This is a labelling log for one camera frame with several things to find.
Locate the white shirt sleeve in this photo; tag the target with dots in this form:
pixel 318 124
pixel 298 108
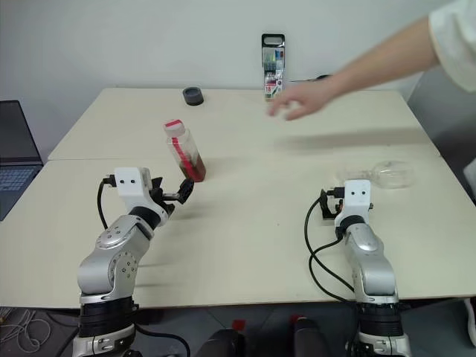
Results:
pixel 457 37

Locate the person's bare hand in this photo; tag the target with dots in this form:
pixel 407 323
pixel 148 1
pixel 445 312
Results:
pixel 305 100

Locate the white and red bottle cap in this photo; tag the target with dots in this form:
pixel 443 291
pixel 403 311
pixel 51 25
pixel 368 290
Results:
pixel 173 127

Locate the dark grey laptop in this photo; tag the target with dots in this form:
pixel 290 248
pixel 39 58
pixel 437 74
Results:
pixel 15 148

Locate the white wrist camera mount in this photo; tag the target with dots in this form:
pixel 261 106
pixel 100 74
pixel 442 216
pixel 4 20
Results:
pixel 130 186
pixel 357 197

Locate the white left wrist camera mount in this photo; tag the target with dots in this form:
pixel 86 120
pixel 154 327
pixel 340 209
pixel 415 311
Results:
pixel 130 186

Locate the clear plastic cup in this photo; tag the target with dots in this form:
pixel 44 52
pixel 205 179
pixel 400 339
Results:
pixel 394 175

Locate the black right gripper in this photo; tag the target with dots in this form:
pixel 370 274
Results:
pixel 336 201

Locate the clear bottle with red label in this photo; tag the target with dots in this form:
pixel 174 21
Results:
pixel 190 163

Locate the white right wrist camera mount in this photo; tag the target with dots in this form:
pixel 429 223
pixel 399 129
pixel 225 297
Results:
pixel 357 197

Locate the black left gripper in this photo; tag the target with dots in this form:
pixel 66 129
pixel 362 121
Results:
pixel 165 204

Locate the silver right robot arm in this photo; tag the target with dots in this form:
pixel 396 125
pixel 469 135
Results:
pixel 372 267

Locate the dark rounded shape red tab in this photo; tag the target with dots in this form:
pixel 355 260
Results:
pixel 310 338
pixel 219 344

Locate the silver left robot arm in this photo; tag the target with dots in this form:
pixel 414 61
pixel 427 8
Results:
pixel 111 260

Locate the marker pen pack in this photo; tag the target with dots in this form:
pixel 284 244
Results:
pixel 273 74

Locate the black round container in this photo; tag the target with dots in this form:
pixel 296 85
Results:
pixel 193 99

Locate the person's bare forearm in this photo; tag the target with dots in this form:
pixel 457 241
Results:
pixel 383 63

